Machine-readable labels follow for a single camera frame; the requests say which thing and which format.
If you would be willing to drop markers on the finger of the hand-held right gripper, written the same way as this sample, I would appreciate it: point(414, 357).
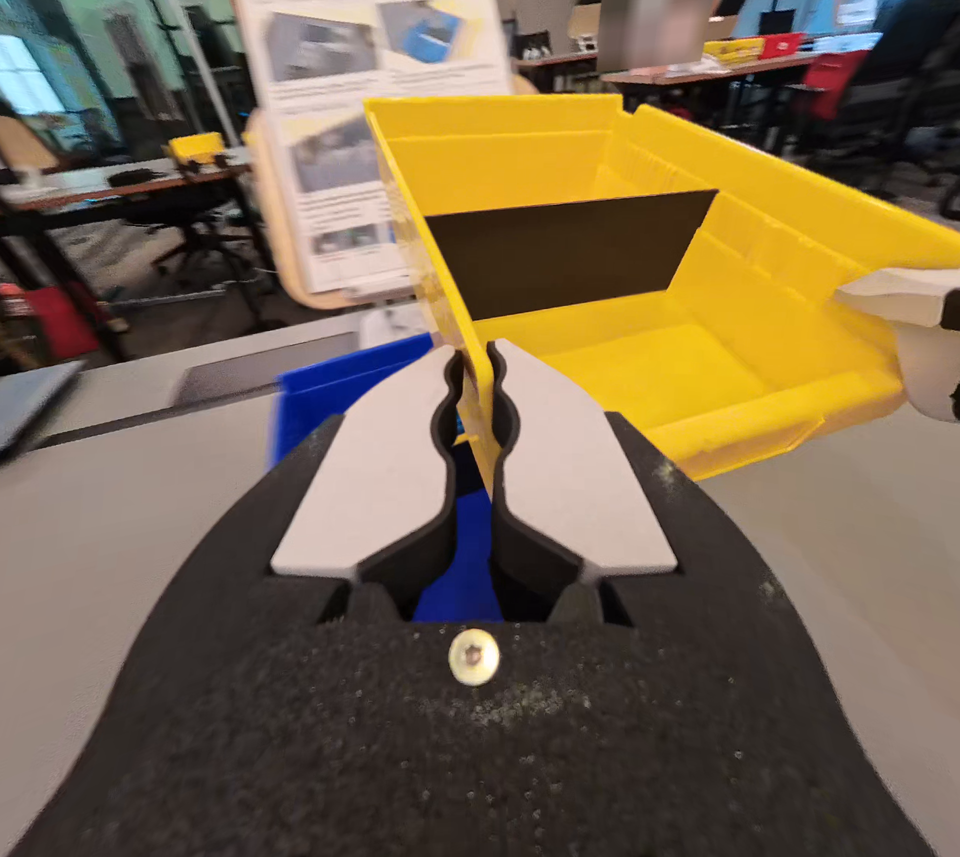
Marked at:
point(900, 294)
point(930, 369)

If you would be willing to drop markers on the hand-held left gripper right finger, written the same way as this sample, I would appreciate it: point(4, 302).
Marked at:
point(585, 482)

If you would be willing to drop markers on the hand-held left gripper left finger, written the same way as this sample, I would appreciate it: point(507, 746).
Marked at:
point(375, 482)

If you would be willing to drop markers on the blue plastic bin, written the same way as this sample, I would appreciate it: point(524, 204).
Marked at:
point(337, 384)

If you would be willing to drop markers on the yellow plastic bin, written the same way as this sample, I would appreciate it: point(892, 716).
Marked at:
point(675, 362)

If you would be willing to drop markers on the black office chair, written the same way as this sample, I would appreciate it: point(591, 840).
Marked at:
point(907, 77)

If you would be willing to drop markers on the red chair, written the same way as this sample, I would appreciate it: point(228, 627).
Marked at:
point(832, 84)

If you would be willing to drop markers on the black bin divider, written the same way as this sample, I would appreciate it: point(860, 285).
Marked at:
point(562, 249)

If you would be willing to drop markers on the red plastic bin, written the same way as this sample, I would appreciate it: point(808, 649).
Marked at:
point(780, 45)

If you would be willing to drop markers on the instruction sheet on clipboard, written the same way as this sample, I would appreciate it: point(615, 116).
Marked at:
point(277, 212)

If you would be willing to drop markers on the wooden work table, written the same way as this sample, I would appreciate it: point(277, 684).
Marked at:
point(712, 73)
point(90, 182)

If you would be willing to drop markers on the red bag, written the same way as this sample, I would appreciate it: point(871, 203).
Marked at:
point(56, 321)

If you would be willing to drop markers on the small yellow bin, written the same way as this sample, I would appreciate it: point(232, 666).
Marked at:
point(196, 148)

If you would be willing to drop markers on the printed instruction sheet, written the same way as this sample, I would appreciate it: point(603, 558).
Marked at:
point(345, 47)

